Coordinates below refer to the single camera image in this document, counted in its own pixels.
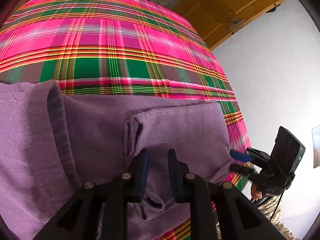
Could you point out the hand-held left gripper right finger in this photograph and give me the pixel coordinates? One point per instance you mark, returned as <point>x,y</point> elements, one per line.
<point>172,177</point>

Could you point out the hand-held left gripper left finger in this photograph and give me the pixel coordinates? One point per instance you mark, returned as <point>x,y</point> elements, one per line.
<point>144,177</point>

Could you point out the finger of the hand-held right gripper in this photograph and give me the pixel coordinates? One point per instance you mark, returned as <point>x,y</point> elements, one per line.
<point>240,156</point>
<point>240,169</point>

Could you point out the purple fleece towel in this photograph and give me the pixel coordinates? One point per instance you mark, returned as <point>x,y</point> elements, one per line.
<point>87,130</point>

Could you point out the person's right forearm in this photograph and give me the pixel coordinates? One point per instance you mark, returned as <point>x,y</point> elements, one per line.
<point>267,211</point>

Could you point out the person's right hand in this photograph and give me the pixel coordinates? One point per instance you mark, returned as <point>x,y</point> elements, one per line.
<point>255,192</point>

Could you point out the translucent panel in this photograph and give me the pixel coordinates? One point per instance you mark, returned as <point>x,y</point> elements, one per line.
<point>317,147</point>

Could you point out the pink green plaid blanket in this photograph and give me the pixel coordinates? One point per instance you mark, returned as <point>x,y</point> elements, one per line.
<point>112,35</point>

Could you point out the wooden door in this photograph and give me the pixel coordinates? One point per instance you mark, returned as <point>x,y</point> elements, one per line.
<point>225,5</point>

